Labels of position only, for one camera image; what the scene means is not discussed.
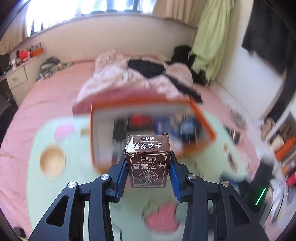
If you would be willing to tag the small orange box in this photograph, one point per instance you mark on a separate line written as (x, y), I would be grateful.
(37, 51)

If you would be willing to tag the brown card box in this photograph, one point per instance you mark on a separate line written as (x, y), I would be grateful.
(148, 166)

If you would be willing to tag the pink bed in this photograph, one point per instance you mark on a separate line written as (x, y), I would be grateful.
(46, 99)

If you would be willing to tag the pile of patterned clothes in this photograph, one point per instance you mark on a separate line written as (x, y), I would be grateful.
(49, 67)

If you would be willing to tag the orange storage box white inside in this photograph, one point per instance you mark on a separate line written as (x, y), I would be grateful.
(101, 139)

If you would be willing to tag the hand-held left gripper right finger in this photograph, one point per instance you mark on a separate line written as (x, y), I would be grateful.
(175, 181)

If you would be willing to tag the small white drawer cabinet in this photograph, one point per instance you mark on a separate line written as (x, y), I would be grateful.
(17, 78)

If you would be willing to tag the black device with green light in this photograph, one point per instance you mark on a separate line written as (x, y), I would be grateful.
(260, 197)

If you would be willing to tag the black clothes by curtain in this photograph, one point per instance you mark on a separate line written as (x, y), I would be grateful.
(182, 53)

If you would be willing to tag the beige curtain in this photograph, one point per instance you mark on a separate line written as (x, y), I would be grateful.
(13, 39)
(175, 8)

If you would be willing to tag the red object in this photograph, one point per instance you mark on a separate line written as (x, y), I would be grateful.
(23, 55)

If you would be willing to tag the black garment on quilt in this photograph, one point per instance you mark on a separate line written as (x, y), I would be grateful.
(148, 69)

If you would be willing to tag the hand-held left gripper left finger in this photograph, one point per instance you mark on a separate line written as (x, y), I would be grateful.
(120, 179)

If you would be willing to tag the green curtain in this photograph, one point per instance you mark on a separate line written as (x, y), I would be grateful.
(212, 41)

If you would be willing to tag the window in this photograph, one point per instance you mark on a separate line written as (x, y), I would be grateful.
(92, 7)

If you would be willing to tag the light green desktop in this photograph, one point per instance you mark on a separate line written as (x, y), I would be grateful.
(76, 192)

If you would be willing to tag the pink floral quilt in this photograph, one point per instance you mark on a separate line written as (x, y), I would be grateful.
(111, 69)

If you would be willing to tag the dark hanging cloth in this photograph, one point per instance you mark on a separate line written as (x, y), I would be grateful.
(266, 34)

